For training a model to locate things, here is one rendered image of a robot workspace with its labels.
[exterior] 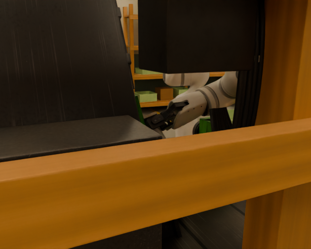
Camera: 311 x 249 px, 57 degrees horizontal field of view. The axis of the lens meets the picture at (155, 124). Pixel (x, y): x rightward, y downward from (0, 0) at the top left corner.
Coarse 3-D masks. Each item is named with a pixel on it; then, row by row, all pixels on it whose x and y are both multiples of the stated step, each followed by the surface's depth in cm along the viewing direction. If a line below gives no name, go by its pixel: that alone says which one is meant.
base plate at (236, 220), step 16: (224, 208) 90; (240, 208) 90; (192, 224) 82; (208, 224) 82; (224, 224) 82; (240, 224) 82; (176, 240) 76; (192, 240) 76; (208, 240) 76; (224, 240) 76; (240, 240) 76
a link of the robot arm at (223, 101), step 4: (220, 80) 81; (208, 84) 83; (212, 84) 82; (216, 84) 81; (220, 84) 80; (212, 88) 80; (216, 88) 80; (220, 88) 80; (216, 92) 80; (220, 92) 80; (224, 92) 80; (220, 96) 80; (224, 96) 80; (228, 96) 80; (220, 100) 80; (224, 100) 81; (228, 100) 81; (232, 100) 81; (220, 104) 80; (224, 104) 81; (228, 104) 82; (232, 104) 85
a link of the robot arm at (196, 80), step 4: (208, 72) 142; (184, 76) 140; (188, 76) 140; (192, 76) 140; (196, 76) 140; (200, 76) 140; (204, 76) 141; (208, 76) 143; (184, 80) 141; (188, 80) 141; (192, 80) 141; (196, 80) 141; (200, 80) 141; (204, 80) 141; (184, 84) 144; (188, 84) 144; (192, 84) 144; (196, 84) 142; (200, 84) 141; (204, 84) 143; (192, 88) 144; (196, 88) 142; (184, 92) 147; (188, 92) 145; (176, 96) 148
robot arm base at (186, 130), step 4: (196, 120) 147; (188, 124) 145; (192, 124) 146; (180, 128) 147; (184, 128) 146; (188, 128) 145; (192, 128) 146; (176, 132) 149; (180, 132) 147; (184, 132) 146; (188, 132) 146; (192, 132) 146; (176, 136) 150
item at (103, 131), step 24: (96, 120) 61; (120, 120) 61; (0, 144) 46; (24, 144) 46; (48, 144) 46; (72, 144) 46; (96, 144) 46; (120, 144) 48; (120, 240) 52; (144, 240) 54
